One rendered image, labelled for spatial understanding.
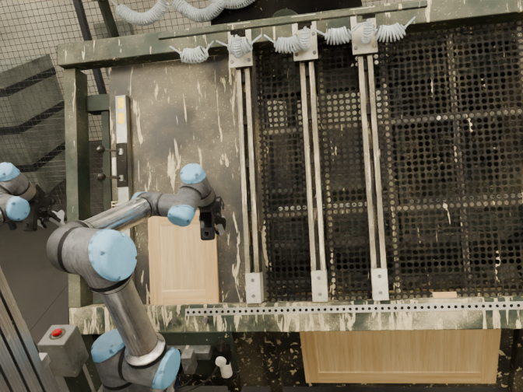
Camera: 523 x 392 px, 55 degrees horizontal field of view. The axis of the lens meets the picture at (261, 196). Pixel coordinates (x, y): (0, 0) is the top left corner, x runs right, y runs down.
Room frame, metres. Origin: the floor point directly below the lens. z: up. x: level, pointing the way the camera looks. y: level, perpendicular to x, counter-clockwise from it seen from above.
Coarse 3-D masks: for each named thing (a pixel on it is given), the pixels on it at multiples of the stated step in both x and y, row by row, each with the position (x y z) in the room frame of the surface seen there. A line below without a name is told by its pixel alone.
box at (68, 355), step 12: (72, 324) 1.70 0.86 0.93; (48, 336) 1.64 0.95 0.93; (72, 336) 1.64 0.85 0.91; (48, 348) 1.59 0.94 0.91; (60, 348) 1.58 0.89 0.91; (72, 348) 1.61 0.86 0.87; (84, 348) 1.68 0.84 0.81; (60, 360) 1.59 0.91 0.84; (72, 360) 1.59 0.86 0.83; (84, 360) 1.65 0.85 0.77; (60, 372) 1.59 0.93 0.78; (72, 372) 1.58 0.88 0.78
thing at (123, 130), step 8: (120, 96) 2.28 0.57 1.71; (128, 104) 2.28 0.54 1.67; (120, 112) 2.24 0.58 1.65; (128, 112) 2.26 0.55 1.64; (128, 120) 2.24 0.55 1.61; (120, 128) 2.21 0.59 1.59; (128, 128) 2.22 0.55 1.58; (120, 136) 2.19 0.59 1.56; (128, 136) 2.20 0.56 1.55; (128, 144) 2.18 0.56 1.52; (128, 152) 2.16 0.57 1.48; (128, 160) 2.14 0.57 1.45; (128, 168) 2.12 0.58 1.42; (128, 176) 2.10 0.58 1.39; (128, 184) 2.08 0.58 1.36; (120, 192) 2.06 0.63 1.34; (128, 192) 2.06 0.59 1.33; (120, 200) 2.05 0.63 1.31; (128, 200) 2.04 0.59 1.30; (128, 232) 1.97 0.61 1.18
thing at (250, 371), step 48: (96, 336) 1.82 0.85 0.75; (240, 336) 1.92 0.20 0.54; (288, 336) 1.87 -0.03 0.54; (96, 384) 1.81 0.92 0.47; (192, 384) 1.98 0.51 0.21; (240, 384) 1.91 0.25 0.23; (288, 384) 1.88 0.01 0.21; (336, 384) 1.83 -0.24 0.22; (384, 384) 1.78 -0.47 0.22; (432, 384) 1.74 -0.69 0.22; (480, 384) 1.70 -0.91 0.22
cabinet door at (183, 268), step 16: (160, 224) 1.97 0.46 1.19; (192, 224) 1.94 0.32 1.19; (160, 240) 1.93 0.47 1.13; (176, 240) 1.92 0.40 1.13; (192, 240) 1.90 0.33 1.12; (208, 240) 1.89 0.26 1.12; (160, 256) 1.90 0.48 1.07; (176, 256) 1.89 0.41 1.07; (192, 256) 1.87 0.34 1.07; (208, 256) 1.85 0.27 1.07; (160, 272) 1.87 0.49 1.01; (176, 272) 1.85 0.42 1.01; (192, 272) 1.84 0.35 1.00; (208, 272) 1.82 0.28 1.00; (160, 288) 1.83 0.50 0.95; (176, 288) 1.82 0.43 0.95; (192, 288) 1.80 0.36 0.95; (208, 288) 1.79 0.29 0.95; (160, 304) 1.80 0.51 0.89
